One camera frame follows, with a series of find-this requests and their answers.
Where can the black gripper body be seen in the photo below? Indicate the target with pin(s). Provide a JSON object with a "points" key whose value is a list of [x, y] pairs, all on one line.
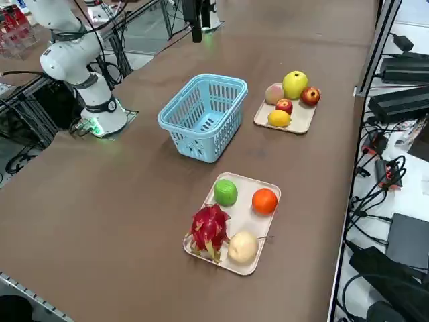
{"points": [[191, 10]]}

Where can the small red apple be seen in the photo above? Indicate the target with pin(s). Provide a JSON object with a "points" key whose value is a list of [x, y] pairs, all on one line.
{"points": [[284, 106]]}

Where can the green apple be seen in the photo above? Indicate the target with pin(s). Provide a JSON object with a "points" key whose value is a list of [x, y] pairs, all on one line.
{"points": [[225, 192]]}

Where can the light blue plastic basket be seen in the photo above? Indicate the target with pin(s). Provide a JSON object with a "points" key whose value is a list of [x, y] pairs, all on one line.
{"points": [[211, 151]]}

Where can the yellow lemon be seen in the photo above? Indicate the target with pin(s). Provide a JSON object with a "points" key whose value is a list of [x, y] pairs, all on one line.
{"points": [[279, 119]]}

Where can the beige plastic tray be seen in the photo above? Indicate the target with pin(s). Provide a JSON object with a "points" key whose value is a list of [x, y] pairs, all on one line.
{"points": [[301, 124], [241, 221]]}

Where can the orange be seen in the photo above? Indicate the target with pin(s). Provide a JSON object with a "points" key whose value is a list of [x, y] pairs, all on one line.
{"points": [[264, 201]]}

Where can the pink green peach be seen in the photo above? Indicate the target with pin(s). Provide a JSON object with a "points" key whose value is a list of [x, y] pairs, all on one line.
{"points": [[273, 93]]}

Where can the large yellow green pear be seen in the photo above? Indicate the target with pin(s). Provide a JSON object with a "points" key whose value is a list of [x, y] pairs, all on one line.
{"points": [[295, 84]]}

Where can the red pomegranate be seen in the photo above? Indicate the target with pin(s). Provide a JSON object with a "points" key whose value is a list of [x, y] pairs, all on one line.
{"points": [[310, 96]]}

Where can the clear shelf with red packets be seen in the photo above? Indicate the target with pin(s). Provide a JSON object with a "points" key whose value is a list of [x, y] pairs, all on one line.
{"points": [[13, 30]]}

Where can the red dragon fruit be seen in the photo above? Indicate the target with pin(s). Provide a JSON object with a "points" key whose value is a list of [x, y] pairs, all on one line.
{"points": [[209, 228]]}

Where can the small black power adapter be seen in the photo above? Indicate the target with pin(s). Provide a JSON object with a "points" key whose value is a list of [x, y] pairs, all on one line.
{"points": [[403, 42]]}

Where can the long black box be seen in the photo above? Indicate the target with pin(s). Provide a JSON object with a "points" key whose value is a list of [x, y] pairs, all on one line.
{"points": [[399, 102], [405, 67]]}

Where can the black and red device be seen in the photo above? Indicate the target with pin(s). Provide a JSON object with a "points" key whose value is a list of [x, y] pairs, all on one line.
{"points": [[377, 142], [385, 174]]}

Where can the pale beige pear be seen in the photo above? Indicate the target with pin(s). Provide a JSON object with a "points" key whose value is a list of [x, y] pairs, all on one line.
{"points": [[243, 248]]}

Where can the printed magazine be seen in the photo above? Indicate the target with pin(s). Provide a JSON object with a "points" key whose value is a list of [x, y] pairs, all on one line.
{"points": [[412, 132]]}

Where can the dark grey flat box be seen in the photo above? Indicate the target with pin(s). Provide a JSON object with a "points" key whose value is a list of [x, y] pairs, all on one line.
{"points": [[409, 239]]}

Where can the large black equipment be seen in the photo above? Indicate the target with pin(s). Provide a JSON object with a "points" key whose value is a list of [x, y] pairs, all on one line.
{"points": [[385, 271]]}

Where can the aluminium frame post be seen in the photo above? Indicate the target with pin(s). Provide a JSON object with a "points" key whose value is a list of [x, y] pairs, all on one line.
{"points": [[375, 50]]}

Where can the aluminium table edge rail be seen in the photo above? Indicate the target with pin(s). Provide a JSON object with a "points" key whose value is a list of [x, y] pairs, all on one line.
{"points": [[33, 297]]}

